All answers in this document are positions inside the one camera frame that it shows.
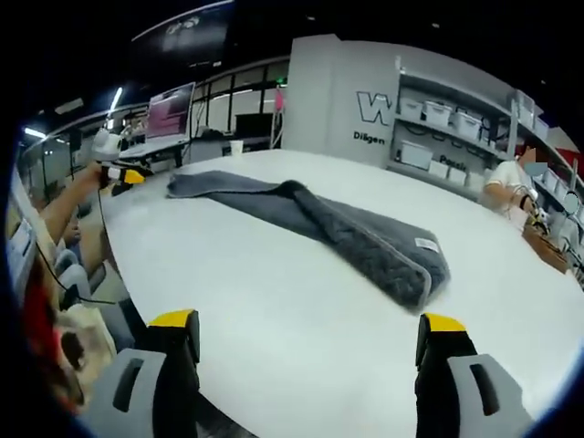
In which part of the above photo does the dark grey towel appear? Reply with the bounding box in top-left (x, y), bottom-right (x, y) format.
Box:
top-left (164, 169), bottom-right (452, 316)

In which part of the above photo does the person's left hand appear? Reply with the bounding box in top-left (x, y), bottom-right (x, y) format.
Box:
top-left (81, 162), bottom-right (109, 191)

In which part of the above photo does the large purple display screen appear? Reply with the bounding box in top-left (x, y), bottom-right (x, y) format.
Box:
top-left (145, 81), bottom-right (196, 143)

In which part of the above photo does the brown wooden tray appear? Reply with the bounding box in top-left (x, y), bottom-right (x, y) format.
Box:
top-left (521, 223), bottom-right (571, 276)

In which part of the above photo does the group of white storage boxes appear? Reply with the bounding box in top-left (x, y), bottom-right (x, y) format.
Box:
top-left (399, 98), bottom-right (553, 188)

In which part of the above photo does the grey metal shelving unit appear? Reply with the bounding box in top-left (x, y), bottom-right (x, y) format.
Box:
top-left (387, 57), bottom-right (584, 223)

